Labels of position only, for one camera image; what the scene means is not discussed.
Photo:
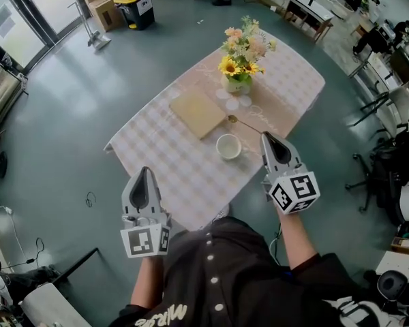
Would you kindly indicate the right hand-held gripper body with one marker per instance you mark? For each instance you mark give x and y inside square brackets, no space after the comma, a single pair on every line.
[293,191]

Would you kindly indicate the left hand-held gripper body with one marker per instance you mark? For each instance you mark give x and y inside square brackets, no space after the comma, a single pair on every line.
[143,240]

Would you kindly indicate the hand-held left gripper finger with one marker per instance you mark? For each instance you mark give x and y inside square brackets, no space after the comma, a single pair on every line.
[126,196]
[155,198]

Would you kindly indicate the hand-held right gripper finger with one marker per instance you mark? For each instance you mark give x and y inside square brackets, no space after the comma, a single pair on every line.
[267,158]
[294,157]

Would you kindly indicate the white cup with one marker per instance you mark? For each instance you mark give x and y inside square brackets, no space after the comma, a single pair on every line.
[229,146]

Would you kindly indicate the small golden spoon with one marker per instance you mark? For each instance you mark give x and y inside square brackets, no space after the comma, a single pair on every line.
[231,118]

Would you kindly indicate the person's right forearm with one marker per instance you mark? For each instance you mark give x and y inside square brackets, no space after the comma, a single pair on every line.
[296,240]

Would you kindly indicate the person's left forearm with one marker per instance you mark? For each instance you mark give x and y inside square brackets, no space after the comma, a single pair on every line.
[146,281]

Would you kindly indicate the checkered tablecloth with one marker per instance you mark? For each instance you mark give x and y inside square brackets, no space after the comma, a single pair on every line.
[177,169]

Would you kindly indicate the white lace coaster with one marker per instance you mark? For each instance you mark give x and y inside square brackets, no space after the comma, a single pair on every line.
[245,101]
[223,94]
[232,104]

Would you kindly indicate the person's white shoe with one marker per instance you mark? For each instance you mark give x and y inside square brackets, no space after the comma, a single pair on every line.
[225,213]

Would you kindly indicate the tan hardcover book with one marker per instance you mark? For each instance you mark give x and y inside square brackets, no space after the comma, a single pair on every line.
[197,112]

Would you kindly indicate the person's black shirt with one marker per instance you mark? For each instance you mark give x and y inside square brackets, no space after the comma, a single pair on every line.
[231,284]

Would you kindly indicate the marble top side table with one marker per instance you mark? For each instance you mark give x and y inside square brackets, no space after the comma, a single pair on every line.
[51,305]

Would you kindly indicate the peach flower bouquet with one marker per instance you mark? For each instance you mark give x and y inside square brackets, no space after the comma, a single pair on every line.
[249,43]

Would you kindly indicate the white power adapter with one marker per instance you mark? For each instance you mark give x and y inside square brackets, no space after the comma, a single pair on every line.
[8,210]

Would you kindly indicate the white-top wooden table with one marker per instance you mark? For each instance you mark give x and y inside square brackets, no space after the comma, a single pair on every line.
[310,9]

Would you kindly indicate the beige cushion sofa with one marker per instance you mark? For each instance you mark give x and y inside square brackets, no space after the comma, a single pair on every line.
[5,94]

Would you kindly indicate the black bin yellow lid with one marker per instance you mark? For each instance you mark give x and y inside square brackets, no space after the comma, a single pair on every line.
[136,9]

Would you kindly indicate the glass entrance door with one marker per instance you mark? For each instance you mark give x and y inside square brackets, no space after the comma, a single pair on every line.
[7,15]

